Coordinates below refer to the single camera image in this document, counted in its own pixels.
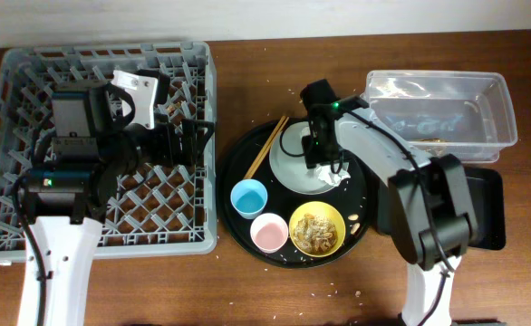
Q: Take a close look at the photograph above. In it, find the white napkin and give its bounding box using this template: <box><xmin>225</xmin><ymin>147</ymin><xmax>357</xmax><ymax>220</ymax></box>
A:
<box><xmin>314</xmin><ymin>165</ymin><xmax>351</xmax><ymax>187</ymax></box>

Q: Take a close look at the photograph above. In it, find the grey plastic dishwasher rack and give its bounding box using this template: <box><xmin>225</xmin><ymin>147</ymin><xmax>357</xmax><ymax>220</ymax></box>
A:
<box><xmin>0</xmin><ymin>42</ymin><xmax>217</xmax><ymax>264</ymax></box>

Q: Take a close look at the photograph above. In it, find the pink plastic cup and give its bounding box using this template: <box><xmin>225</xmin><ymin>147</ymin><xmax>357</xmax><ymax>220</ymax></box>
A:
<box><xmin>250</xmin><ymin>213</ymin><xmax>289</xmax><ymax>254</ymax></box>

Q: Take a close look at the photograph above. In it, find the blue plastic cup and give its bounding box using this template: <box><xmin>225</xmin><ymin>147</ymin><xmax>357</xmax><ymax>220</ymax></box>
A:
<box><xmin>230</xmin><ymin>179</ymin><xmax>268</xmax><ymax>220</ymax></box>

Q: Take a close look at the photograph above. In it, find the grey round plate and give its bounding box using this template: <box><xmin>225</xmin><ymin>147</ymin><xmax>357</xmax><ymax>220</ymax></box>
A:
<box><xmin>269</xmin><ymin>121</ymin><xmax>349</xmax><ymax>195</ymax></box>

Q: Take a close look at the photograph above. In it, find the yellow bowl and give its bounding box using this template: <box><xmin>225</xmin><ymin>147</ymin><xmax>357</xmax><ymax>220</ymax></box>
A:
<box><xmin>288</xmin><ymin>201</ymin><xmax>346</xmax><ymax>258</ymax></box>

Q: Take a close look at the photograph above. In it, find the black rectangular bin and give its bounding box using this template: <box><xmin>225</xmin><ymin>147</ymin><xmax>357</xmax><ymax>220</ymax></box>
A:
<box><xmin>465</xmin><ymin>167</ymin><xmax>507</xmax><ymax>251</ymax></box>

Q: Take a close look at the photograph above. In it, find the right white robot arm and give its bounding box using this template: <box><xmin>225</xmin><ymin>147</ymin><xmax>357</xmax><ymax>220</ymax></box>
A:
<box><xmin>300</xmin><ymin>79</ymin><xmax>478</xmax><ymax>325</ymax></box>

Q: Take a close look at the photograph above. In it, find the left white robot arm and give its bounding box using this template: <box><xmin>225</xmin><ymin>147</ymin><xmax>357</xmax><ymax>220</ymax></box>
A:
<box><xmin>12</xmin><ymin>81</ymin><xmax>215</xmax><ymax>325</ymax></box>

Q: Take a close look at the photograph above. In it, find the clear plastic bin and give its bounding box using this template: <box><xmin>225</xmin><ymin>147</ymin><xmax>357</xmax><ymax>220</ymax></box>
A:
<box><xmin>363</xmin><ymin>70</ymin><xmax>518</xmax><ymax>163</ymax></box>

